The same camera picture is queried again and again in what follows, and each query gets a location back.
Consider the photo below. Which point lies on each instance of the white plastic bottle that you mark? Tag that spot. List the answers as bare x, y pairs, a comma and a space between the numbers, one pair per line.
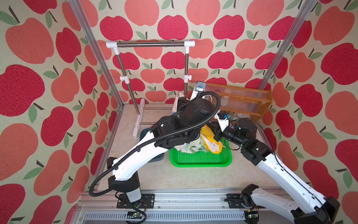
224, 100

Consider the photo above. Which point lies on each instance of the white and steel clothes rack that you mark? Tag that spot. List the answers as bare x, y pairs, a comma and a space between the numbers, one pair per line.
140, 108

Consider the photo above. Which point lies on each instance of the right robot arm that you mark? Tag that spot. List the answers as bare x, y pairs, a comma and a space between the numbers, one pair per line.
307, 205

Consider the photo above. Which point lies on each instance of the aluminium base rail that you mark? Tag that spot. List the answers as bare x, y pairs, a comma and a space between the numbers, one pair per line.
199, 206

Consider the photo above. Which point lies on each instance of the yellow dinosaur kids jacket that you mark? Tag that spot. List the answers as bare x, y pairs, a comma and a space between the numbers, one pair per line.
205, 143

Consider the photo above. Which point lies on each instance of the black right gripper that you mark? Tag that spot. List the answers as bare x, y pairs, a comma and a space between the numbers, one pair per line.
217, 135

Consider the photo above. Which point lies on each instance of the green plastic basket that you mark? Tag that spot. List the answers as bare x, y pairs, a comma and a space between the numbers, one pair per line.
201, 159

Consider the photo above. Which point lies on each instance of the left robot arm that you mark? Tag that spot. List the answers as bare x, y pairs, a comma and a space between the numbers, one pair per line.
182, 127

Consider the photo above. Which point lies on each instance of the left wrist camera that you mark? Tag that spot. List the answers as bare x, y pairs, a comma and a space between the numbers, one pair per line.
199, 88

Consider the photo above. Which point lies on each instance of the dark blue plastic tray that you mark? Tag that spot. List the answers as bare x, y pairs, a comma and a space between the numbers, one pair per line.
153, 154

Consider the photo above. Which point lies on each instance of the wooden shelf rack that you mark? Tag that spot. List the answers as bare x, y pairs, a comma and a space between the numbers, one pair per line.
247, 101

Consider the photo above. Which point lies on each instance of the aluminium frame post left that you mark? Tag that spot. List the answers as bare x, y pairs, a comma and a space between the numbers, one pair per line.
85, 25

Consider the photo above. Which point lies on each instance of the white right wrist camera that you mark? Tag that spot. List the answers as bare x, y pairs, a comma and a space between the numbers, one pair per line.
223, 119

